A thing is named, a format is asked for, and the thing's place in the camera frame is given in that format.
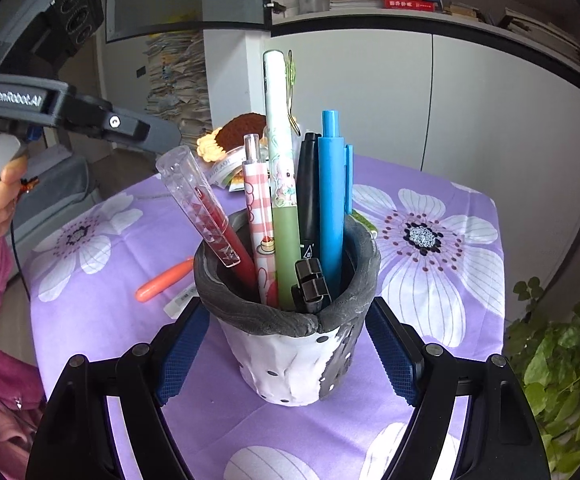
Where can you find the grey fabric seat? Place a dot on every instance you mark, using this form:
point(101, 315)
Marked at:
point(60, 195)

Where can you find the black pen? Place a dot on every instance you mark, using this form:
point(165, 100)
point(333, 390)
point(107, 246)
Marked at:
point(309, 200)

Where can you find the white bookcase cabinet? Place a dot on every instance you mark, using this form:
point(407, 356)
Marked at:
point(470, 110)

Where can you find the black wall switch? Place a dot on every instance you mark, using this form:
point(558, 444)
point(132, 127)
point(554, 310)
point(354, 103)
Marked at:
point(141, 72)

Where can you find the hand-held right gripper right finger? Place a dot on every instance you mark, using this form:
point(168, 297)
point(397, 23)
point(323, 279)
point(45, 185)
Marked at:
point(392, 355)

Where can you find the crochet sunflower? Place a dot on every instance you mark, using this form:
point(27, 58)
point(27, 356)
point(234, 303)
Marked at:
point(240, 127)

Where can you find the orange pen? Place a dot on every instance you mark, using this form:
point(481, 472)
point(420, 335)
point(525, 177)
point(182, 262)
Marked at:
point(162, 282)

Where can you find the green potted plant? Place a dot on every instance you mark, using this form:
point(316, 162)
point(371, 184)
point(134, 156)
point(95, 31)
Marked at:
point(560, 360)

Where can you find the thick red book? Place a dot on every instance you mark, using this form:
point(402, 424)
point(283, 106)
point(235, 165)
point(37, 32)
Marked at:
point(410, 6)

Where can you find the red pen with clear grip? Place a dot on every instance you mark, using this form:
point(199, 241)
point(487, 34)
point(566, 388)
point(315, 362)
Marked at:
point(190, 195)

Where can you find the pink checked pen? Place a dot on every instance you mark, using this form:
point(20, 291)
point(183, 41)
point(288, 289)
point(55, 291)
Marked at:
point(259, 210)

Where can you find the person's pink garment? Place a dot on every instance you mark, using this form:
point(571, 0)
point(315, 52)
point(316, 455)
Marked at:
point(0, 400)

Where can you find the green and white printed pen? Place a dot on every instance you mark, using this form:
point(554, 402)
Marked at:
point(285, 240)

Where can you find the blue pen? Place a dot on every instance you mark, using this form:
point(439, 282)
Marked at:
point(331, 200)

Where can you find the grey and white pen holder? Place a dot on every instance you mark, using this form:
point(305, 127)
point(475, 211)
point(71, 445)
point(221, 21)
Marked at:
point(275, 355)

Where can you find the tall stack of papers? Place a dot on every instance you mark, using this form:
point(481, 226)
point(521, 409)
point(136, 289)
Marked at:
point(180, 85)

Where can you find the sunflower gift card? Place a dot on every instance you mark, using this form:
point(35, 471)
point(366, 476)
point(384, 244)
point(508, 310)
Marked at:
point(235, 186)

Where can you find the purple floral tablecloth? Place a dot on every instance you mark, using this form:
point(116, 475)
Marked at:
point(170, 220)

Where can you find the small pile of books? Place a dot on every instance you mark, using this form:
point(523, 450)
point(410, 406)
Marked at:
point(465, 12)

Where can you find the white eraser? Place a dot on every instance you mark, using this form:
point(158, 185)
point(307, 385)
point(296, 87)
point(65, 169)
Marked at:
point(182, 305)

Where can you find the green crochet leaf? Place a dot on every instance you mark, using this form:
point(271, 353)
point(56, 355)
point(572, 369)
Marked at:
point(367, 222)

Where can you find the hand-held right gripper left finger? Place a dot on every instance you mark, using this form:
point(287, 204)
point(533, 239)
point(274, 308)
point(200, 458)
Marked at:
point(182, 355)

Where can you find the black and red utility knife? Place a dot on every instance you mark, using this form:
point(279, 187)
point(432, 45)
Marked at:
point(312, 285)

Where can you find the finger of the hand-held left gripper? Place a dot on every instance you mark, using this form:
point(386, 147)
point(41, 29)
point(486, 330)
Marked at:
point(160, 140)

